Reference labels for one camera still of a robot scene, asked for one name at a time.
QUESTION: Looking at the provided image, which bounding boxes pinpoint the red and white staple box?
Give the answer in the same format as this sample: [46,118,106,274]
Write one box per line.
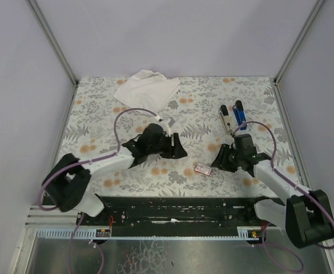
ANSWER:
[194,163,212,176]

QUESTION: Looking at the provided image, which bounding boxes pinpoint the blue stapler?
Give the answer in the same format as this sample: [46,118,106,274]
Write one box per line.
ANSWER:
[232,100,247,131]

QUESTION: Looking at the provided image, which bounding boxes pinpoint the beige stapler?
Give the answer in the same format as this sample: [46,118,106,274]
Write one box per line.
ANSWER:
[218,104,232,135]

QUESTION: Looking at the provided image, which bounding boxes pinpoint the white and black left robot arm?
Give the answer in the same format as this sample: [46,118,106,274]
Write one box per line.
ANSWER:
[42,123,188,217]

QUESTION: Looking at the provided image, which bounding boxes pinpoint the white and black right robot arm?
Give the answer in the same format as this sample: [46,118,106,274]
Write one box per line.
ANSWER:
[211,134,334,248]

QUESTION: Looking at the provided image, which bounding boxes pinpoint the floral patterned table mat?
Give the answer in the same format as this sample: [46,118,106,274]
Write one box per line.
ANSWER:
[59,77,300,197]

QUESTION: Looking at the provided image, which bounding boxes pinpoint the white folded cloth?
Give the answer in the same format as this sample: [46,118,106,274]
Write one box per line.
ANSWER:
[114,70,180,112]

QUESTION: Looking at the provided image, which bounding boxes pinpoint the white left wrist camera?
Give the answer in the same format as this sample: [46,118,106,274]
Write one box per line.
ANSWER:
[155,115,175,136]

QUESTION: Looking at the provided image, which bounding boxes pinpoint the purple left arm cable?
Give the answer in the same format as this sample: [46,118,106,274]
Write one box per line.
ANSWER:
[39,107,163,212]

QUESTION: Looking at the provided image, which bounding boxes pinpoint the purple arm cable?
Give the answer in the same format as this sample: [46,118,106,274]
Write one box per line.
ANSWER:
[230,120,334,249]
[39,107,163,212]

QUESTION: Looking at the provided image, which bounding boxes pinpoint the white slotted cable duct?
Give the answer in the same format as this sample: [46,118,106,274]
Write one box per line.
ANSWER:
[37,227,261,241]

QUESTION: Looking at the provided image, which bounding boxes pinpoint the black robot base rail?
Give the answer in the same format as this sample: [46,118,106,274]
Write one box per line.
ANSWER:
[77,196,266,238]

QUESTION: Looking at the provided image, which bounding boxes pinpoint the left aluminium frame post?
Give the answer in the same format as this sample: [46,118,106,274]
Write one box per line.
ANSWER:
[29,0,79,86]

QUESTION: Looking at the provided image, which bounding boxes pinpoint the aluminium frame post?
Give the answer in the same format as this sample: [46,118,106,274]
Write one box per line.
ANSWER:
[273,0,326,86]
[29,0,79,86]

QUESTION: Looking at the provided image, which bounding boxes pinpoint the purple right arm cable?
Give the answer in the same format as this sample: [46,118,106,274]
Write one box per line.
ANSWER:
[230,120,334,249]

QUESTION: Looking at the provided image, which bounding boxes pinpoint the right aluminium frame post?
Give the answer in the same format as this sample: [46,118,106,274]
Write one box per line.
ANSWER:
[273,0,326,86]

